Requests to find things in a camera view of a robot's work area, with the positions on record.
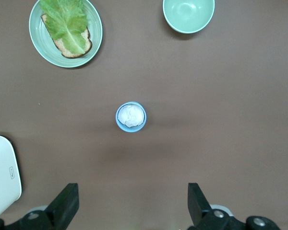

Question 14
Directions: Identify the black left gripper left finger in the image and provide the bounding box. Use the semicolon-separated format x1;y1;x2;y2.
0;183;80;230

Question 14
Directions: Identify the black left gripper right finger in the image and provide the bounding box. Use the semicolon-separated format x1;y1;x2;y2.
187;183;281;230

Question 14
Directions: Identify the blue cup holding paper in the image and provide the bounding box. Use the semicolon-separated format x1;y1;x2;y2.
115;101;147;133

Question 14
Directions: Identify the white toaster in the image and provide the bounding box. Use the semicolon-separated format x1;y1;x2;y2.
0;134;23;219

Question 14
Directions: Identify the toasted bread slice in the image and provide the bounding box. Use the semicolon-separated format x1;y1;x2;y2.
40;13;93;59

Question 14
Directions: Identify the pale green plate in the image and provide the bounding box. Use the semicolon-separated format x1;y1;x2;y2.
28;0;103;68

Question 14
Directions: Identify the green lettuce leaf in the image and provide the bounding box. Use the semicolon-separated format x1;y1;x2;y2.
39;0;89;55

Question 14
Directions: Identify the pale green bowl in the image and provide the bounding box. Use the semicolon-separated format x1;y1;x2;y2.
162;0;216;34

